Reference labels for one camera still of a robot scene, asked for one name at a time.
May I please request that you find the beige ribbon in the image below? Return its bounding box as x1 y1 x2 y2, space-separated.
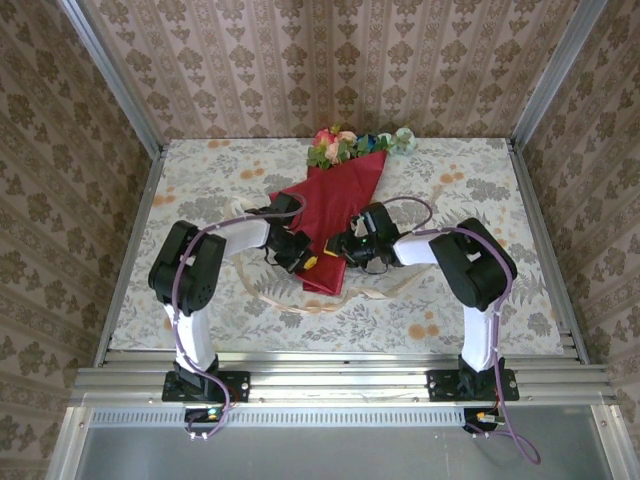
222 194 417 317

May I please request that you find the dark red wrapping paper sheet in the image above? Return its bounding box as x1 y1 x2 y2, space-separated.
268 149 390 296

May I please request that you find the peach fake rose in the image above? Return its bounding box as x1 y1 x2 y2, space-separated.
324 130 360 167

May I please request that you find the red fake rose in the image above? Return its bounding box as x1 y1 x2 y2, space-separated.
307 127 335 169

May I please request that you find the pale teal fake flower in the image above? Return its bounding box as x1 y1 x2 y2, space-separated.
374 126 417 160

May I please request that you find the floral patterned table mat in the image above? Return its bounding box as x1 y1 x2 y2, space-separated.
110 137 566 354

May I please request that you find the small black electronics board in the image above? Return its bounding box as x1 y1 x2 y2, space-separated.
462 407 505 434
183 405 227 425

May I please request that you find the grey metal panel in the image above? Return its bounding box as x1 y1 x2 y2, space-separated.
47 404 640 480

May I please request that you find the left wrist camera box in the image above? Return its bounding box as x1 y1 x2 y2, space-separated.
269 192 307 222

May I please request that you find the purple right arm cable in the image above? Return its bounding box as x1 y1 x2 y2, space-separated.
382 196 542 465

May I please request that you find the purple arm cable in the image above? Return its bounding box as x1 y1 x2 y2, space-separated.
171 192 307 441
382 196 542 465

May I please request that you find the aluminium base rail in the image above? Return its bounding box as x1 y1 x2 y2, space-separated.
69 351 621 407

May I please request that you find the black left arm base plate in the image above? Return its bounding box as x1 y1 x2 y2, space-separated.
162 370 251 403

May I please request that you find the aluminium table side rail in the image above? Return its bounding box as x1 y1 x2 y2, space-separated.
92 144 169 369
505 139 592 366

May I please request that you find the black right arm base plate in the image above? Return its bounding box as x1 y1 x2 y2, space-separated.
427 368 520 403

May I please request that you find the grey slotted cable duct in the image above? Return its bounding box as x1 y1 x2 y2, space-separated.
88 407 599 427

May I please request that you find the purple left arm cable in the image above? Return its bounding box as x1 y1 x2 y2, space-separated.
171 192 307 441

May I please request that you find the aluminium frame post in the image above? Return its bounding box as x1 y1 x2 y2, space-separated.
508 0 610 149
55 0 169 157

